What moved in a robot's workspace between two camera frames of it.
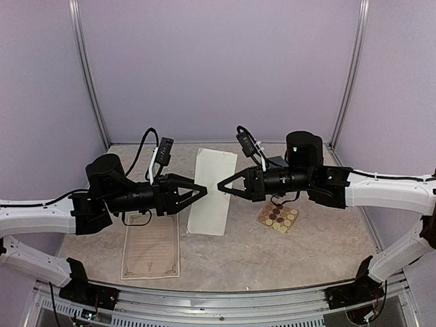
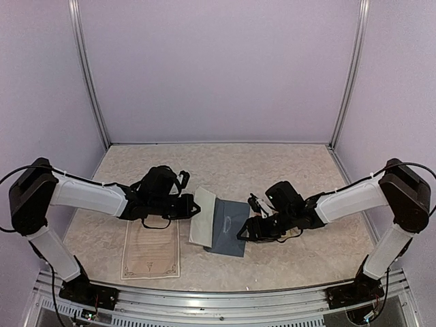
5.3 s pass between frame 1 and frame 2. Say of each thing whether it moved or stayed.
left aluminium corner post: stayed
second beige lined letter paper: stayed
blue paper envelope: moved
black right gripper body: moved
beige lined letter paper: moved
